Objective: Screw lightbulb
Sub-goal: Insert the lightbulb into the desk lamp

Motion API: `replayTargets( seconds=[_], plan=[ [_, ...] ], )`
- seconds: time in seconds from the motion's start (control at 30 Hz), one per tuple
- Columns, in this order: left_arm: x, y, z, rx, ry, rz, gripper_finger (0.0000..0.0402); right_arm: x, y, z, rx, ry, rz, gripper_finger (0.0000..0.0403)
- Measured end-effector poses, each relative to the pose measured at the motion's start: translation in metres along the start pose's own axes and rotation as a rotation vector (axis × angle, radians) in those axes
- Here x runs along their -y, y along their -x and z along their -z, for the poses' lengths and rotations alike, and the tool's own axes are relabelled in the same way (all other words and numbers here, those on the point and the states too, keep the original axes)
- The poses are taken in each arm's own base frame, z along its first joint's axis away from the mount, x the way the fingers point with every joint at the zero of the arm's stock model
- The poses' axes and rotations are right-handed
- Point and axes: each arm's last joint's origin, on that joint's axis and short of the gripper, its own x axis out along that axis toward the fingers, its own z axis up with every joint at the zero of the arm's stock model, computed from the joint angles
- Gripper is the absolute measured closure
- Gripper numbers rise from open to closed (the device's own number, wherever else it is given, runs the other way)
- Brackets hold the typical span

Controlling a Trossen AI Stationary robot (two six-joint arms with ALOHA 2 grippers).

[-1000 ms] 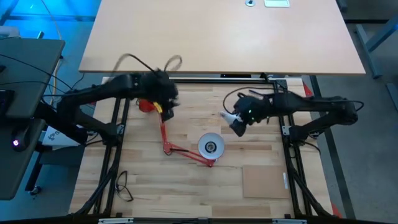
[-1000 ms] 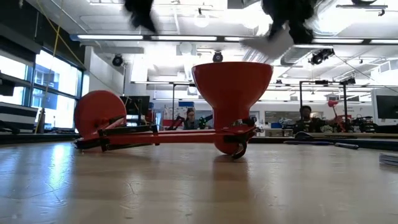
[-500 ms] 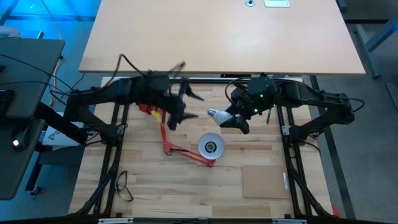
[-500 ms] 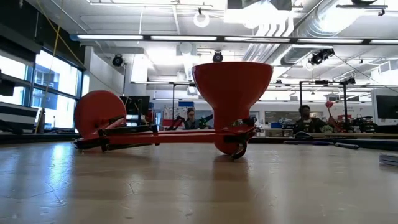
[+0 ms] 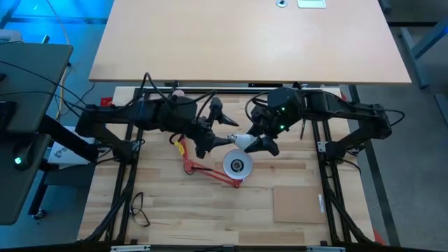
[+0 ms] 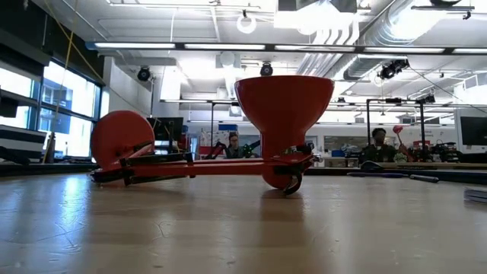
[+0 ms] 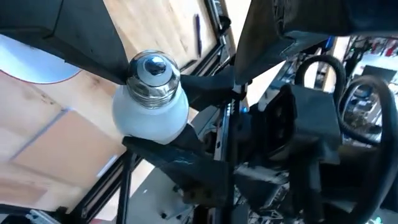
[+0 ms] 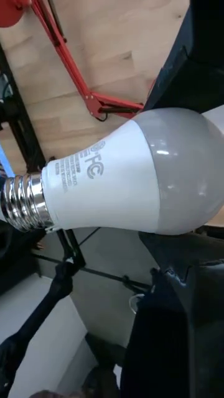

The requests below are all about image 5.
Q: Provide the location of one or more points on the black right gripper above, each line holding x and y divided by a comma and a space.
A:
271, 122

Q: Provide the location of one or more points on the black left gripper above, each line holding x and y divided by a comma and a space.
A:
204, 129

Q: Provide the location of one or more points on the white lightbulb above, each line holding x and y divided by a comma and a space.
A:
243, 140

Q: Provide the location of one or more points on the red desk lamp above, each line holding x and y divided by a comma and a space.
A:
245, 168

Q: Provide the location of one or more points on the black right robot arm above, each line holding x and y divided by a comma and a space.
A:
350, 110

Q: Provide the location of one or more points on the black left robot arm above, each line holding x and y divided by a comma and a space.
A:
105, 117

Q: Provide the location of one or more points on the black pen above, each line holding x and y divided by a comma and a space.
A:
303, 130

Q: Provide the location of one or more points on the small black box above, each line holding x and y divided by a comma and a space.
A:
265, 85

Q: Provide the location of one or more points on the pink round disc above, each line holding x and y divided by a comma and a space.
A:
178, 93

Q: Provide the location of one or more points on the brown cardboard sheet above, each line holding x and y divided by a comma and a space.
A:
297, 204

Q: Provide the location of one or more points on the small white strip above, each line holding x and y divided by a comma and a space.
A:
321, 203

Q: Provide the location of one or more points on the light wood desk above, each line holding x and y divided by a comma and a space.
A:
245, 42

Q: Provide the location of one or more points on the black floor strip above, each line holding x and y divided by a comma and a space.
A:
374, 175

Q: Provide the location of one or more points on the silver round desk grommet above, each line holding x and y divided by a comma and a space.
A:
281, 3

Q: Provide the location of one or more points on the white rectangular desk plate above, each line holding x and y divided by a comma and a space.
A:
311, 3

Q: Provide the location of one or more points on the black slanted support beam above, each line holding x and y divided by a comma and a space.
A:
66, 138

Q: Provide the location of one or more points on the white printed box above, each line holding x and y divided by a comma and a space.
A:
64, 152

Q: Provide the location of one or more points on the grey metal desk leg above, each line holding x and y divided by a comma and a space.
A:
416, 45
441, 106

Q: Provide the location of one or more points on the black side desk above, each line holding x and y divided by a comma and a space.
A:
31, 70

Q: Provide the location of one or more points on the black caster wheel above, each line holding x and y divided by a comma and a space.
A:
39, 213

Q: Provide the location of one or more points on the black computer mouse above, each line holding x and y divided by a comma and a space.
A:
21, 159

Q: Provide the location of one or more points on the black flat device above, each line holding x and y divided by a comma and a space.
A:
6, 115

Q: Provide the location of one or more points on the black aluminium frame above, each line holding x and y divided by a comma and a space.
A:
139, 93

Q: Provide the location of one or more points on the silver metal bracket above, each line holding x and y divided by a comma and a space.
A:
325, 248
129, 248

